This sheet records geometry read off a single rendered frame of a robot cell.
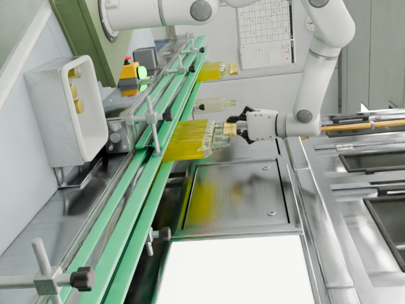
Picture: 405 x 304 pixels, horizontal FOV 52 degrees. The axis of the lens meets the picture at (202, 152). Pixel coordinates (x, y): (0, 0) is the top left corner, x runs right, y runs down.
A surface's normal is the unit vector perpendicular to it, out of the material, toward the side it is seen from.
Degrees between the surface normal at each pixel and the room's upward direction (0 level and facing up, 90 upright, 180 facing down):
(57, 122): 90
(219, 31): 90
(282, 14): 90
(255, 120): 108
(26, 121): 0
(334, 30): 91
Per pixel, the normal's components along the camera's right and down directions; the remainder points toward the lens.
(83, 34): -0.02, 0.74
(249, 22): -0.08, 0.39
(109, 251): -0.13, -0.92
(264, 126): -0.37, 0.34
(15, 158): 0.99, -0.08
